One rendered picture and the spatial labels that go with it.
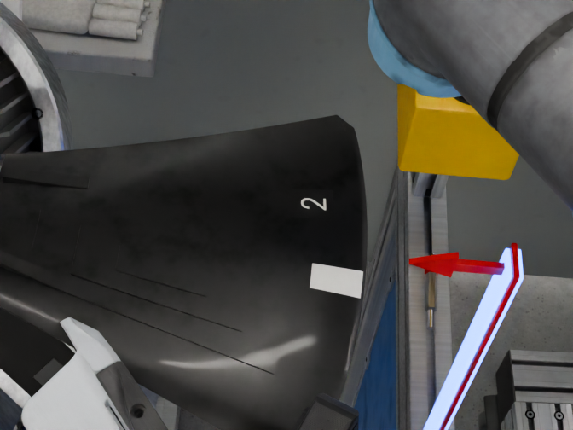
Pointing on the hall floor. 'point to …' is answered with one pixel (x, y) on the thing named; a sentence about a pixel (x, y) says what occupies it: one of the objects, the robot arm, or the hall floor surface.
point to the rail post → (372, 304)
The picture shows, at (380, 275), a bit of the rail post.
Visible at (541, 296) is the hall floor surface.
